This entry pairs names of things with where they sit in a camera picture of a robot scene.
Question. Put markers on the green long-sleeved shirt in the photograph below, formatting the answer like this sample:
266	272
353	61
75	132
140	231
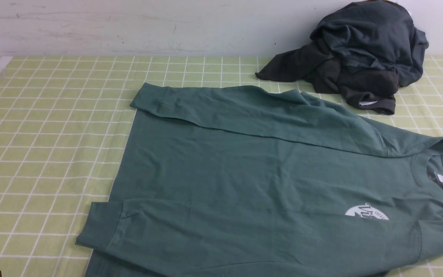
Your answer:
240	182

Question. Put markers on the dark grey crumpled garment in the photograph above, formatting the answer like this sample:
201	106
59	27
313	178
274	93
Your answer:
364	52

